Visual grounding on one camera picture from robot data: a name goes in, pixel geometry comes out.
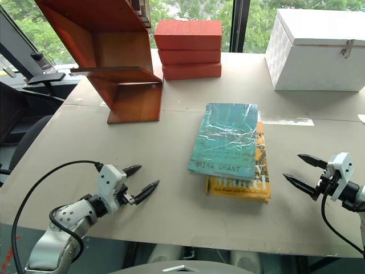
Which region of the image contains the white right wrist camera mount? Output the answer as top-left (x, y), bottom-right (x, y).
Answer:
top-left (326, 152), bottom-right (355, 202)

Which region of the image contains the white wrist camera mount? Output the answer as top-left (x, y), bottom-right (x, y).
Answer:
top-left (95, 164), bottom-right (127, 213)
top-left (326, 152), bottom-right (355, 202)

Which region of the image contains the black stand with base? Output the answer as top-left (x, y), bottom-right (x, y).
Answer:
top-left (26, 50), bottom-right (67, 87)

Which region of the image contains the white lidded box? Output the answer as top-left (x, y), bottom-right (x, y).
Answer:
top-left (265, 8), bottom-right (365, 92)

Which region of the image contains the grey slanted window beam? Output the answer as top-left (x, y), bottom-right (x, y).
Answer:
top-left (0, 5), bottom-right (59, 84)

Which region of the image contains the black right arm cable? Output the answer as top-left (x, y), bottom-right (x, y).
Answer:
top-left (321, 182), bottom-right (365, 258)

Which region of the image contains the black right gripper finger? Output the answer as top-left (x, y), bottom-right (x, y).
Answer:
top-left (297, 154), bottom-right (329, 170)
top-left (282, 173), bottom-right (320, 201)

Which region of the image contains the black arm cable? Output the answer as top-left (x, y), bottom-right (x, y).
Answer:
top-left (11, 160), bottom-right (104, 274)
top-left (321, 182), bottom-right (365, 258)

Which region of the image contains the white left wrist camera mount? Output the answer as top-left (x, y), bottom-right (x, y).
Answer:
top-left (95, 164), bottom-right (127, 213)

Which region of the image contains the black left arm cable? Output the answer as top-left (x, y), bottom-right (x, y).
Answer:
top-left (11, 160), bottom-right (104, 274)

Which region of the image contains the metal box latch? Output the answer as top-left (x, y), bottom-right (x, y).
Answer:
top-left (340, 39), bottom-right (355, 60)

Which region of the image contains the large red block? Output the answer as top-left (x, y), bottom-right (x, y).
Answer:
top-left (153, 19), bottom-right (224, 52)

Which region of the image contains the yellow paperback book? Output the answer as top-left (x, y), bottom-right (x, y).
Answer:
top-left (205, 120), bottom-right (273, 203)

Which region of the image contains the brown wooden bookshelf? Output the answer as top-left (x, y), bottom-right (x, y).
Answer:
top-left (34, 0), bottom-right (164, 125)

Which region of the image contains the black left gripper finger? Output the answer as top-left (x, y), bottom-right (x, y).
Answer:
top-left (133, 179), bottom-right (160, 207)
top-left (122, 164), bottom-right (143, 179)

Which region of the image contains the teal wrapped book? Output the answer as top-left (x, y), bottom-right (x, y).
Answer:
top-left (186, 102), bottom-right (259, 182)

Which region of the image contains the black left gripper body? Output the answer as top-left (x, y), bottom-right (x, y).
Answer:
top-left (115, 183), bottom-right (139, 206)

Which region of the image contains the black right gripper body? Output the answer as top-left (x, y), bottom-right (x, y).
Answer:
top-left (314, 168), bottom-right (340, 198)

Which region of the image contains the thin red block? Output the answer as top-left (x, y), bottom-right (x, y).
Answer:
top-left (157, 48), bottom-right (222, 66)

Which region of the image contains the white rounded shape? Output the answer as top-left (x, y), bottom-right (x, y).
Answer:
top-left (229, 250), bottom-right (265, 274)
top-left (147, 244), bottom-right (184, 265)

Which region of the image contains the dark window frame post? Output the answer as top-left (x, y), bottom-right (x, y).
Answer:
top-left (232, 0), bottom-right (251, 54)

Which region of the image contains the black office chair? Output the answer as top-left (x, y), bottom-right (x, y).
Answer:
top-left (0, 114), bottom-right (55, 188)

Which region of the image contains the clear tape strip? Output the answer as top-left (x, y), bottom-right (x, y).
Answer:
top-left (257, 115), bottom-right (315, 127)

